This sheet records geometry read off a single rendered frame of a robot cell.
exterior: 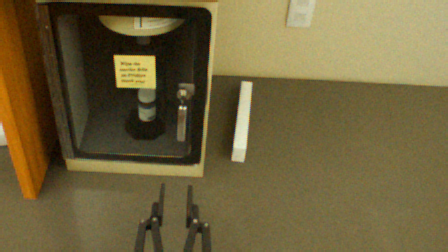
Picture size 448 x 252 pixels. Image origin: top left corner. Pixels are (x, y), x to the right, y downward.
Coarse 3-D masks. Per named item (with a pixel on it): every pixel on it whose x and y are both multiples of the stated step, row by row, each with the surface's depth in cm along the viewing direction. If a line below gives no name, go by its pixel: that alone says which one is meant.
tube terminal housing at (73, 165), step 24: (48, 0) 81; (72, 0) 81; (96, 0) 81; (120, 0) 81; (144, 0) 81; (168, 0) 81; (72, 168) 110; (96, 168) 109; (120, 168) 109; (144, 168) 109; (168, 168) 108; (192, 168) 108
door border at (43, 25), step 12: (48, 12) 82; (48, 24) 83; (48, 36) 85; (48, 48) 87; (48, 60) 88; (48, 72) 90; (60, 84) 92; (60, 96) 94; (60, 108) 96; (60, 120) 98; (60, 132) 100; (60, 144) 103; (72, 156) 105
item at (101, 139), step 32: (64, 32) 84; (96, 32) 84; (128, 32) 84; (160, 32) 83; (192, 32) 83; (64, 64) 89; (96, 64) 89; (160, 64) 88; (192, 64) 88; (64, 96) 94; (96, 96) 94; (128, 96) 93; (160, 96) 93; (192, 96) 93; (96, 128) 99; (128, 128) 99; (160, 128) 99; (192, 128) 98; (96, 160) 106; (128, 160) 105; (160, 160) 105; (192, 160) 104
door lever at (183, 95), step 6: (180, 90) 91; (186, 90) 91; (180, 96) 92; (186, 96) 92; (180, 102) 90; (180, 108) 88; (186, 108) 88; (180, 114) 89; (186, 114) 89; (180, 120) 90; (180, 126) 91; (180, 132) 92; (180, 138) 93
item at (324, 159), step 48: (288, 96) 134; (336, 96) 134; (384, 96) 135; (432, 96) 135; (288, 144) 119; (336, 144) 119; (384, 144) 120; (432, 144) 120; (0, 192) 105; (48, 192) 105; (96, 192) 106; (144, 192) 106; (240, 192) 107; (288, 192) 107; (336, 192) 107; (384, 192) 107; (432, 192) 108; (0, 240) 95; (48, 240) 96; (96, 240) 96; (240, 240) 97; (288, 240) 97; (336, 240) 97; (384, 240) 97; (432, 240) 97
